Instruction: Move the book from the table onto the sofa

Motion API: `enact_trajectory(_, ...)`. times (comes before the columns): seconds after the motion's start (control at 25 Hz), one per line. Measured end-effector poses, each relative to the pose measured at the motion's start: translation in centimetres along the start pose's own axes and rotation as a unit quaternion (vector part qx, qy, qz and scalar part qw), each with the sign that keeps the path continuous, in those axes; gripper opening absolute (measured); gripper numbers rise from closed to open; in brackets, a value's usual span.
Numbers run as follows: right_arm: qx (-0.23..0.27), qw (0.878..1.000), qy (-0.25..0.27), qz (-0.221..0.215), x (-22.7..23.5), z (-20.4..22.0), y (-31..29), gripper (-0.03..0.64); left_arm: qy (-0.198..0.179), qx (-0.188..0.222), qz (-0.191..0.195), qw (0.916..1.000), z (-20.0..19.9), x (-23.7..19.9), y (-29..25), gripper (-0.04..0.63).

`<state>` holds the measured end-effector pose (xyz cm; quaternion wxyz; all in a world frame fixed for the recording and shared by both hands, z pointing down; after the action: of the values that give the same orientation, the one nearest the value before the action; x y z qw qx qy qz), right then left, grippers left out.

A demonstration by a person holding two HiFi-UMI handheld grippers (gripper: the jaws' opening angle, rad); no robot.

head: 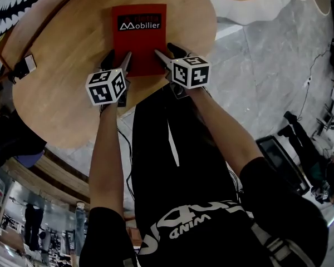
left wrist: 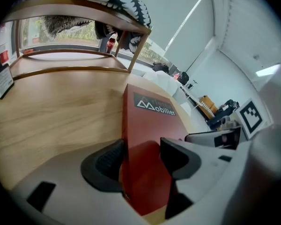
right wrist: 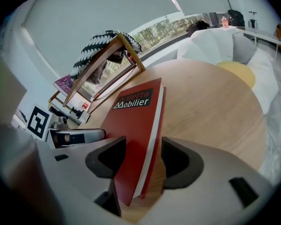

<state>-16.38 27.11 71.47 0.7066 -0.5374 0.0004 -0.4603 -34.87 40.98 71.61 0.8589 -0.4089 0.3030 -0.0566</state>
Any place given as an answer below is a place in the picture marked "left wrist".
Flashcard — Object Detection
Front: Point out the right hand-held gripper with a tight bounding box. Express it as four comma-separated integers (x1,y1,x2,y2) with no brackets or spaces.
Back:
185,98,266,149

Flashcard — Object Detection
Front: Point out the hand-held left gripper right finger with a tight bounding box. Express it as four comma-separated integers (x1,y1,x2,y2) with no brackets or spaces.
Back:
159,137,237,220

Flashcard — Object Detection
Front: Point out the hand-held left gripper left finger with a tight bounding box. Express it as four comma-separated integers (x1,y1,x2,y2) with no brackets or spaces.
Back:
11,138,133,224

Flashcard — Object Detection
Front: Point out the red book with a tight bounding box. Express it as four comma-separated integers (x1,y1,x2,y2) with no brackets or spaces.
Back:
121,83,186,217

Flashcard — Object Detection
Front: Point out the orange sofa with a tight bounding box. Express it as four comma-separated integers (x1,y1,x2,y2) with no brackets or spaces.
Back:
199,95,219,121

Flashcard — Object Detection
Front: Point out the wooden coffee table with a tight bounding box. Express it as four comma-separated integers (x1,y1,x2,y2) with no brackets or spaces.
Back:
0,69,195,192

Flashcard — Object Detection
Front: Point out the black backpack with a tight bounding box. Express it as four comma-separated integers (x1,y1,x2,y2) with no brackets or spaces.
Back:
179,71,190,85

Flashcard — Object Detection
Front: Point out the dark brown cloth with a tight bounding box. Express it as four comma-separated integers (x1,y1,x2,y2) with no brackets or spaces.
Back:
152,62,171,74

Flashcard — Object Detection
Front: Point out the rectangular ceiling light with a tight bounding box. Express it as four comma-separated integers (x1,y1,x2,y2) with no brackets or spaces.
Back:
255,63,281,77

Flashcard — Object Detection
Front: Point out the grey roller blind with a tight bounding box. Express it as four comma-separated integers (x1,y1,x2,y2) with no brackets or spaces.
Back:
165,0,218,73
121,0,212,53

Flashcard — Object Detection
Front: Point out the cola bottle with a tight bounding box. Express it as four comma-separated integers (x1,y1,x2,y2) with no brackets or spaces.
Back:
105,33,119,54

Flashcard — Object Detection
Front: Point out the window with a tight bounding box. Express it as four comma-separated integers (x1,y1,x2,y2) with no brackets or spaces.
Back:
18,16,155,63

